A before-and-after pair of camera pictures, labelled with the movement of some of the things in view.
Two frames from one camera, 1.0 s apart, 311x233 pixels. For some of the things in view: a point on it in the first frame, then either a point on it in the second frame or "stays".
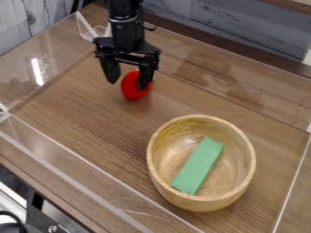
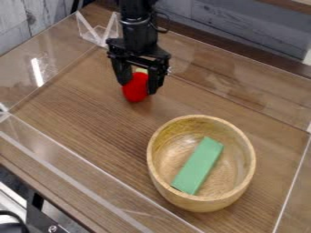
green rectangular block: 197,167 stays
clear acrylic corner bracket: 86,31 stays
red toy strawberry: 129,86 stays
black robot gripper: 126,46 to 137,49
